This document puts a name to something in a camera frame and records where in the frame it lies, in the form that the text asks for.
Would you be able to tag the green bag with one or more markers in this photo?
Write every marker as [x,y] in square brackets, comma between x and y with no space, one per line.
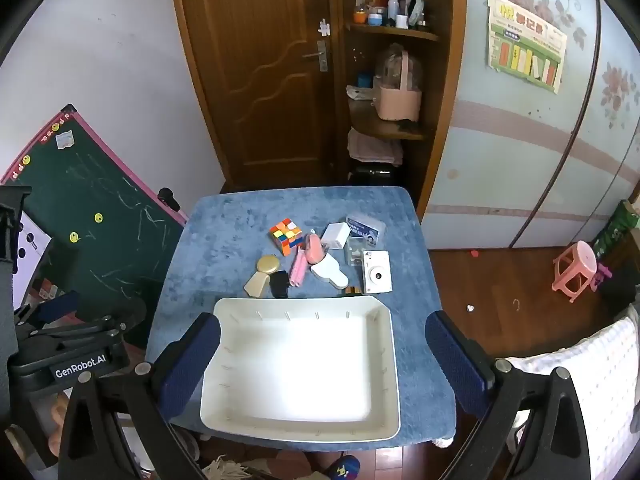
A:
[612,230]

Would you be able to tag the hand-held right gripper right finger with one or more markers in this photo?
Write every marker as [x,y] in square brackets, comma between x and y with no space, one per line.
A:
[457,357]

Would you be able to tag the white panel with black dots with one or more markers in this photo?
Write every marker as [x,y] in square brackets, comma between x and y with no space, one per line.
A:
[32,245]

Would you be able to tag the small clear plastic box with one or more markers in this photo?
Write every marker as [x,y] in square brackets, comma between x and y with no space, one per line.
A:
[355,255]

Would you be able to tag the colourful puzzle cube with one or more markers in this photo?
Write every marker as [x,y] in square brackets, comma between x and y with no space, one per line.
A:
[286,236]

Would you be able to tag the white checked cloth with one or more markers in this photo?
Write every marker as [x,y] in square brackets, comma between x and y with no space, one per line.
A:
[600,375]

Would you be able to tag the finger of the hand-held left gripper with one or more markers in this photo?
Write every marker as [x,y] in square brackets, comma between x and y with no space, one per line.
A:
[117,317]

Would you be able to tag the white door hook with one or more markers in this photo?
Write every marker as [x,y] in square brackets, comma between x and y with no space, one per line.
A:
[325,26]

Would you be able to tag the person's left hand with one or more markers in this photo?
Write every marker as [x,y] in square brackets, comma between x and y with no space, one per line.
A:
[60,417]

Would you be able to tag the green chalkboard with pink frame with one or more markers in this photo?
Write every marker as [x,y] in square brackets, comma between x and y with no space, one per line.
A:
[100,185]

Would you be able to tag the brown wooden shelf unit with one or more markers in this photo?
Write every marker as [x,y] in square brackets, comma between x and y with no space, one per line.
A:
[445,85]

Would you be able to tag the black clamp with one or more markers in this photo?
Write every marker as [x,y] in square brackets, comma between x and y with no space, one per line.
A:
[169,200]

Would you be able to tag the pink tape dispenser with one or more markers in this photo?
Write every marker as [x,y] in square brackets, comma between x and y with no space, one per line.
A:
[315,250]

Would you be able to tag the round gold compact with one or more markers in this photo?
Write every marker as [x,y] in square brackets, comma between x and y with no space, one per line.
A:
[269,265]

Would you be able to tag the folded pink towel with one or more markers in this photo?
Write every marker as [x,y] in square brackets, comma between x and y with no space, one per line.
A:
[372,147]

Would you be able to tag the black hair comb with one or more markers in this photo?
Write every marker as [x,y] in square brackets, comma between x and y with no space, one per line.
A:
[280,284]

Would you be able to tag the white plastic tray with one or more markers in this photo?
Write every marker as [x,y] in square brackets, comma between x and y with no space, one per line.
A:
[300,370]

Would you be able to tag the purple toy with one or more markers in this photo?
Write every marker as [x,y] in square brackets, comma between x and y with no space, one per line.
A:
[602,275]

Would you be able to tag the brown wooden door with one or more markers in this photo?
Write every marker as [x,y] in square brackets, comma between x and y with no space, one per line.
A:
[250,85]

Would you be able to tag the pink hair roller clip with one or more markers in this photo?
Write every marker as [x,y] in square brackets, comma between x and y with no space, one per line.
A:
[298,270]

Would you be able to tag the blue plush tablecloth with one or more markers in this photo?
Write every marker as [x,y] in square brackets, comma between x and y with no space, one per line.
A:
[225,240]

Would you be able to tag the white instant camera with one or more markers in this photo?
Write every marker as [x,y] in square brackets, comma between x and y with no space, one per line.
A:
[376,272]

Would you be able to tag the beige fan-shaped comb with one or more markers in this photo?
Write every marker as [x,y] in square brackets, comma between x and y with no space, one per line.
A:
[257,286]

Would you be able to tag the clear box with blue label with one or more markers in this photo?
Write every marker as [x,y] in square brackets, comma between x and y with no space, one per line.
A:
[365,227]

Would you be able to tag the blue slipper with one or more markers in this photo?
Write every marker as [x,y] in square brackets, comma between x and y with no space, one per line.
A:
[342,467]

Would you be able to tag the white oblong plastic case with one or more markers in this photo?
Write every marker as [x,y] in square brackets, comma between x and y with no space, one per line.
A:
[330,272]

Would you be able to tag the floral wardrobe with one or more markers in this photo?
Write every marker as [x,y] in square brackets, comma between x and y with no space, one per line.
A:
[500,160]

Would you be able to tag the wall poster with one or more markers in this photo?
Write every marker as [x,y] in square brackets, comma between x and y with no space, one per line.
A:
[525,40]

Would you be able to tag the pink plastic stool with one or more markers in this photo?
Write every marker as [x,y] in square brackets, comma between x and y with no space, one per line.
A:
[575,265]

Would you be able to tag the group of bottles and jars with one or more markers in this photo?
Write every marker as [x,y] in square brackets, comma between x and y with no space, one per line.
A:
[395,10]

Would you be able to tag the white charger block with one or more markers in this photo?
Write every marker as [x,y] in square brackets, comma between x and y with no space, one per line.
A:
[334,235]

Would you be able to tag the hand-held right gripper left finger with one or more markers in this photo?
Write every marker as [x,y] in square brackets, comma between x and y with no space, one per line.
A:
[192,365]

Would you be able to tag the beige fringe mop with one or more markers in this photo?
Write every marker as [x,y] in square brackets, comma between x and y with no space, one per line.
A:
[225,469]

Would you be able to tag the blue jar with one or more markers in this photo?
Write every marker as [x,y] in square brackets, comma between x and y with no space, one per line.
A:
[364,80]

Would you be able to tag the black pot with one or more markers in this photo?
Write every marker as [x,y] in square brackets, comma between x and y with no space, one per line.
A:
[370,175]

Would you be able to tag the white paper packet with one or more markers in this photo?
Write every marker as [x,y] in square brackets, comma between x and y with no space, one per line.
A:
[357,93]

